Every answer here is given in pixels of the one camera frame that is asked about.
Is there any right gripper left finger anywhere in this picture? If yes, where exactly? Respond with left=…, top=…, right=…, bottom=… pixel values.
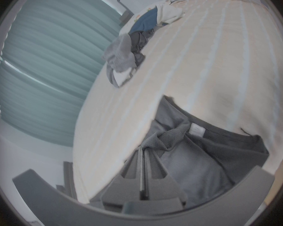
left=101, top=146, right=143, bottom=208

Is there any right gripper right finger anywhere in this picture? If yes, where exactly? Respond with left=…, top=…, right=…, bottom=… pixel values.
left=143, top=147, right=188, bottom=207

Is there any black T-shirt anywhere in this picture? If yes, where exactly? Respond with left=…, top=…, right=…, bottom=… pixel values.
left=141, top=96, right=270, bottom=208

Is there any bed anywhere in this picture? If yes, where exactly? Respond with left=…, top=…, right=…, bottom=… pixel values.
left=72, top=0, right=283, bottom=205

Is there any pile of clothes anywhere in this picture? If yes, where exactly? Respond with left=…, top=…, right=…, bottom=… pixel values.
left=103, top=0, right=186, bottom=88

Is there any dark grey chest of drawers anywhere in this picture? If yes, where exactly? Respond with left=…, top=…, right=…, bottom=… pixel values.
left=55, top=161, right=76, bottom=199

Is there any blue-green curtain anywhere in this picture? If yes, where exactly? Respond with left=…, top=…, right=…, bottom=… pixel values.
left=0, top=61, right=90, bottom=148
left=0, top=0, right=123, bottom=91

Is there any white printed pillow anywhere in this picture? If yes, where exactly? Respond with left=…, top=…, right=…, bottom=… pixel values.
left=119, top=0, right=173, bottom=35

